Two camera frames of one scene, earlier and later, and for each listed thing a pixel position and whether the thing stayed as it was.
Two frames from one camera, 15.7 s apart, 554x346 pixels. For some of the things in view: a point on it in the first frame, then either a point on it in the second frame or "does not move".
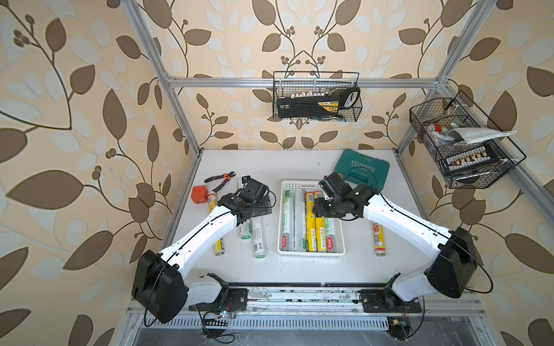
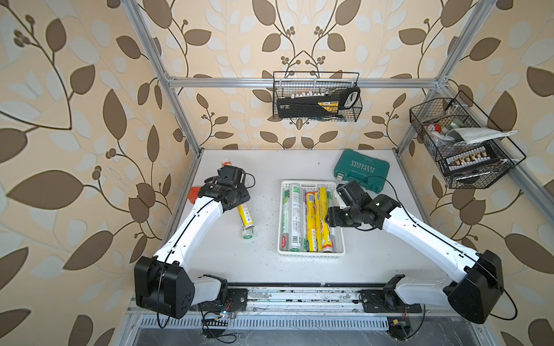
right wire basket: [464, 165] does not move
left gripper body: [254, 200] -> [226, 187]
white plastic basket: [300, 232] does not move
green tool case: [358, 168] does not move
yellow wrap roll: [380, 246] -> [327, 245]
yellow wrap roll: [310, 225] does not move
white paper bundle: [474, 135] does not move
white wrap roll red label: [287, 218] does not move
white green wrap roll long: [257, 240] -> [295, 234]
